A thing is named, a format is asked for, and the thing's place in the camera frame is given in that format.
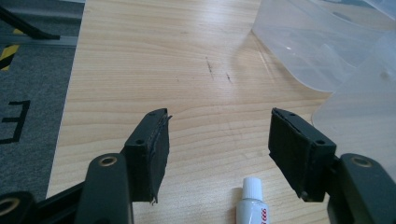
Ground white glue tube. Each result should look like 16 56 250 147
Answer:
235 176 270 224

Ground translucent plastic storage box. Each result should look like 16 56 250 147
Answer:
250 0 396 93

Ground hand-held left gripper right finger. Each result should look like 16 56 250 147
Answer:
267 107 338 203

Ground translucent plastic box lid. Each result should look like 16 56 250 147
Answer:
311 31 396 181

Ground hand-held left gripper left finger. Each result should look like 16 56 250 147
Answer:
120 107 173 206

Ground black metal stand leg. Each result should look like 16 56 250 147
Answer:
0 6 61 41

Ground grey metal floor rail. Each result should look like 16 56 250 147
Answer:
0 33 78 49

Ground yellow black hazard tape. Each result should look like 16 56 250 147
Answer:
0 28 25 72

